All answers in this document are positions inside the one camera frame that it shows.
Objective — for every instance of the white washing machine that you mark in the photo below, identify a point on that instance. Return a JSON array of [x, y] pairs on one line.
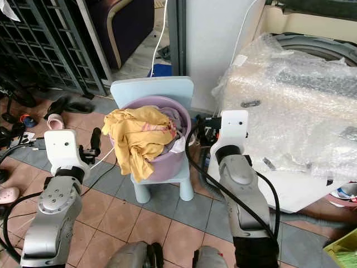
[[307, 190]]

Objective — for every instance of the clear bubble wrap sheet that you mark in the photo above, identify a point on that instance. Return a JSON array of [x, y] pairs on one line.
[[295, 100]]

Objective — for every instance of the dark metal grid gate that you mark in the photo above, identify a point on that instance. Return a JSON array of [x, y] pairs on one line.
[[56, 39]]

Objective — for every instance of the blue plastic item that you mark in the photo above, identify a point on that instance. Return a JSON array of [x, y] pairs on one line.
[[160, 70]]

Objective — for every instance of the purple plastic basin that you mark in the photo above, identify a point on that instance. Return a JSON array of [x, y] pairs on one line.
[[170, 162]]

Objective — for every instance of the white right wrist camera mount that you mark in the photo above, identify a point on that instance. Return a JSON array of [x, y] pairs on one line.
[[234, 125]]

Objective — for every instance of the blue red shoe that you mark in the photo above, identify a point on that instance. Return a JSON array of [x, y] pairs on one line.
[[28, 120]]

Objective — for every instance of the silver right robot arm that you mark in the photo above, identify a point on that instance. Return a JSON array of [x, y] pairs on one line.
[[242, 195]]

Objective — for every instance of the black slipper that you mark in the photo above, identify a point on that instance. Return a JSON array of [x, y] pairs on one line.
[[70, 105]]

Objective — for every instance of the pink slipper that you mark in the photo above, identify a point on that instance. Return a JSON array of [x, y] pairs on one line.
[[9, 195], [54, 121]]

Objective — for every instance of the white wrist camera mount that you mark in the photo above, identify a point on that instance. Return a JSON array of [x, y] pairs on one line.
[[60, 149], [234, 125]]

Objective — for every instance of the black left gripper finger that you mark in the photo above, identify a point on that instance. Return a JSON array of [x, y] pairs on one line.
[[97, 139]]

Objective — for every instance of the dark purple sofa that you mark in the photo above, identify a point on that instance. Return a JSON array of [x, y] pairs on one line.
[[128, 28]]

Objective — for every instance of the white plastic bag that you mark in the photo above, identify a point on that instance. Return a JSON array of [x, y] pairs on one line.
[[8, 8]]

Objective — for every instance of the black sandal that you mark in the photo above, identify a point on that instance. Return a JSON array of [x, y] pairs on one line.
[[12, 135]]

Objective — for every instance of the light blue plastic stool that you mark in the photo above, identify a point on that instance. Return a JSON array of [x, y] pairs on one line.
[[153, 86]]

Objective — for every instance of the grey cloth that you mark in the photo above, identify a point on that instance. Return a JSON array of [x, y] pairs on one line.
[[179, 125]]

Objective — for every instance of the yellow cloth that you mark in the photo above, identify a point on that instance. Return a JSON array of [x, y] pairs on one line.
[[136, 139]]

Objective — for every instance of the green plastic basket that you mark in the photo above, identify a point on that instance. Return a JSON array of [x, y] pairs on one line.
[[343, 248]]

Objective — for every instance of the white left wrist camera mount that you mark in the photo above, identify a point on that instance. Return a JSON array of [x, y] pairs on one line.
[[60, 149]]

